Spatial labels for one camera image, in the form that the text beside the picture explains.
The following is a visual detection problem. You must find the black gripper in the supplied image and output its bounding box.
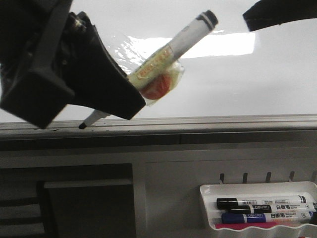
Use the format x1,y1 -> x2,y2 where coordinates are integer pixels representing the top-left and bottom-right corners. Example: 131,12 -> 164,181
0,0 -> 75,128

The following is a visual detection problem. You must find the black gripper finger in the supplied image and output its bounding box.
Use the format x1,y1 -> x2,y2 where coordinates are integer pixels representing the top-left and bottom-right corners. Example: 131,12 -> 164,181
62,11 -> 146,119

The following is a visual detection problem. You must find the taped black whiteboard marker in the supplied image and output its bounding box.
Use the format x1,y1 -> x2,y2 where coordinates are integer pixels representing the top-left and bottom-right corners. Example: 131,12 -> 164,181
78,9 -> 219,130

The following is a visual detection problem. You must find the black arm link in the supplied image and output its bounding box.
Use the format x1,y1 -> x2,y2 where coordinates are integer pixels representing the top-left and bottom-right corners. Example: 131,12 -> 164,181
243,0 -> 317,32

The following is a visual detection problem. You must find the white whiteboard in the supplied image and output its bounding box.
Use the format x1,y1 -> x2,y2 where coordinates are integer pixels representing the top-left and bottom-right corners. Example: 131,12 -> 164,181
0,0 -> 317,123

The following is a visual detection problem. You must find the white plastic marker tray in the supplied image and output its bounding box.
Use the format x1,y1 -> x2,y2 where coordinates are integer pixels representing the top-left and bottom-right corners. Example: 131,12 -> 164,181
200,181 -> 317,238

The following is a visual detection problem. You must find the black capped marker top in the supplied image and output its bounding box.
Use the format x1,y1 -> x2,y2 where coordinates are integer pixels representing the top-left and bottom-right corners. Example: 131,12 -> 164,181
216,195 -> 313,209

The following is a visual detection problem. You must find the black capped marker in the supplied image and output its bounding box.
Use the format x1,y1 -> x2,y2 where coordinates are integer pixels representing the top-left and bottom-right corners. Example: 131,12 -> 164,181
228,203 -> 317,214
216,195 -> 313,209

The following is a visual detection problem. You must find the pink marker in tray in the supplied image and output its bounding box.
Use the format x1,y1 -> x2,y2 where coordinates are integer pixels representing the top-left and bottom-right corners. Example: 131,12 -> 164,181
215,222 -> 278,230

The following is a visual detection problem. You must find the black capped marker middle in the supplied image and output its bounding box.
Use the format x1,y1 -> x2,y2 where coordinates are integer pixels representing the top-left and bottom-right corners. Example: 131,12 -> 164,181
228,203 -> 317,214

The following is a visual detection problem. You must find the blue capped marker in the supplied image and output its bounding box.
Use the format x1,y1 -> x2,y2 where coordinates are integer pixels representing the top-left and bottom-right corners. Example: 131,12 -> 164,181
221,212 -> 314,224

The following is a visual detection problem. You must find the grey whiteboard ledge rail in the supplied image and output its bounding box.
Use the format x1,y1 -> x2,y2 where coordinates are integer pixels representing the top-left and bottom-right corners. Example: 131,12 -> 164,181
0,114 -> 317,140

